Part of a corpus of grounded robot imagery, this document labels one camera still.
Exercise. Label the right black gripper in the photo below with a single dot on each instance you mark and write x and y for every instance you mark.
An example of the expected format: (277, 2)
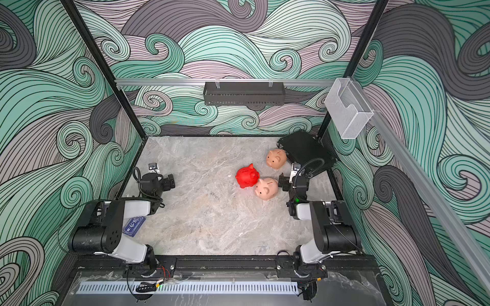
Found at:
(285, 180)

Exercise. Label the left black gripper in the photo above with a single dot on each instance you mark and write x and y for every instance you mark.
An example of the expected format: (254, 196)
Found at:
(165, 182)

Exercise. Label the red piggy bank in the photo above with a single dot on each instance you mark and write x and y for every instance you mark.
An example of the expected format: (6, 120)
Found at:
(247, 176)

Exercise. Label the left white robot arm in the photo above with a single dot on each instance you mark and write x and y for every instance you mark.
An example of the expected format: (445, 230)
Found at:
(99, 229)

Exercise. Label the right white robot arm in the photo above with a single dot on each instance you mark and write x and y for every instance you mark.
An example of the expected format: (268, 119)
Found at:
(332, 235)

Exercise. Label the near pink piggy bank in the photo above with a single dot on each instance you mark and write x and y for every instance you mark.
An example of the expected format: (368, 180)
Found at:
(266, 188)

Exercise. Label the pink piggy bank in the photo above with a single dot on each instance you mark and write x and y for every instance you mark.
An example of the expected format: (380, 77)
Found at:
(266, 188)
(276, 158)

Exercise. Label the far pink piggy bank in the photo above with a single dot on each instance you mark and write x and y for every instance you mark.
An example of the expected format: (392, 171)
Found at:
(276, 158)

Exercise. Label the black case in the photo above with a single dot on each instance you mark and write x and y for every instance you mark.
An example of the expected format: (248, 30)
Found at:
(301, 147)

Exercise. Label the blue card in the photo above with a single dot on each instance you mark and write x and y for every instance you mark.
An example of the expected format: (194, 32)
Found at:
(133, 225)

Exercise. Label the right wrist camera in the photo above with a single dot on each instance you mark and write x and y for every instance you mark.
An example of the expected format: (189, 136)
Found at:
(294, 171)

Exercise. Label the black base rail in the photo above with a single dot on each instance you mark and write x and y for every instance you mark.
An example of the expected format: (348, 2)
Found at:
(282, 266)

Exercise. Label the clear acrylic wall holder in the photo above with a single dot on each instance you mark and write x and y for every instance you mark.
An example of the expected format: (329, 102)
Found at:
(349, 107)

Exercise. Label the aluminium right rail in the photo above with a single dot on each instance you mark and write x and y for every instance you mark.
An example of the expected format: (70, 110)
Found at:
(390, 125)

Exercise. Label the aluminium rail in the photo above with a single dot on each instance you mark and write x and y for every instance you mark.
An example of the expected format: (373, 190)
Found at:
(390, 125)
(202, 82)

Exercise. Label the white slotted cable duct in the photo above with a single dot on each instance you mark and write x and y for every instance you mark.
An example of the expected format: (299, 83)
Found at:
(192, 288)

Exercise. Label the black wall tray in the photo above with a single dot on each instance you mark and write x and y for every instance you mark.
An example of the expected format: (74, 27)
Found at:
(251, 95)

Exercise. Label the aluminium back rail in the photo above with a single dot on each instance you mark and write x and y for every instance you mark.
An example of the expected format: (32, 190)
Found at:
(202, 82)

